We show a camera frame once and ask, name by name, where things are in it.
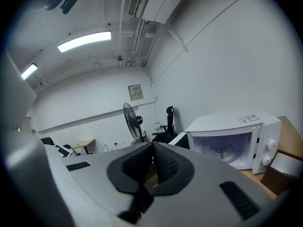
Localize white spiral notebook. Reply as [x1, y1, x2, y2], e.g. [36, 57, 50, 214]
[269, 151, 303, 182]

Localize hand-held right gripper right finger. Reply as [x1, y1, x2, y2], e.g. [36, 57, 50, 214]
[132, 141, 288, 227]

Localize white toaster oven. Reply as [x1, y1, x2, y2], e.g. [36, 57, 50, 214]
[184, 109, 282, 175]

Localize beige wall electrical panel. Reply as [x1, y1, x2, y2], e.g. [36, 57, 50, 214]
[127, 84, 144, 102]

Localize dark brown box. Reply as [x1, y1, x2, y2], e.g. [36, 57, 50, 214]
[259, 166, 298, 196]

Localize white toaster oven door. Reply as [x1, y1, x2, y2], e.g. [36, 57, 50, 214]
[167, 131, 191, 150]

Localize black office chair with headrest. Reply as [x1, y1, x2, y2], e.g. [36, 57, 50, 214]
[151, 105, 178, 144]

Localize black standing fan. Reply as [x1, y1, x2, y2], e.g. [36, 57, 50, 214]
[122, 102, 147, 143]

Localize white ceiling pipes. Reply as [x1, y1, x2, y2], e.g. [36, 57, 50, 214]
[127, 17, 164, 68]

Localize long ceiling light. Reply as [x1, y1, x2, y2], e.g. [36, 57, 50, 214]
[57, 31, 112, 53]

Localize small wooden desk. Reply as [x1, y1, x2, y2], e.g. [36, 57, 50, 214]
[71, 138, 96, 156]

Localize short ceiling light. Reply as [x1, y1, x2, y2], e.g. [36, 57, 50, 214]
[20, 63, 38, 80]

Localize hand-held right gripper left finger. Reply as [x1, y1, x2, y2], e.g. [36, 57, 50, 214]
[62, 141, 155, 225]

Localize white ceiling air conditioner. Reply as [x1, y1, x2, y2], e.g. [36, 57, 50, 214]
[127, 0, 187, 25]

